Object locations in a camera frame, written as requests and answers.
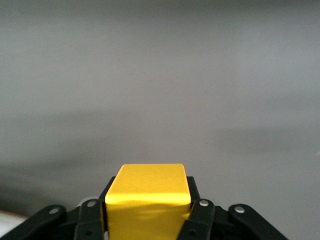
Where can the yellow wooden cube block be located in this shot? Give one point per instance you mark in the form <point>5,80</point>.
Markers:
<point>147,195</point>

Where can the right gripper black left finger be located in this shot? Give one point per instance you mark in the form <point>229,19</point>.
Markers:
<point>62,225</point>

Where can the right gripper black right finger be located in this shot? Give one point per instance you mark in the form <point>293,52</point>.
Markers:
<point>225,225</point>

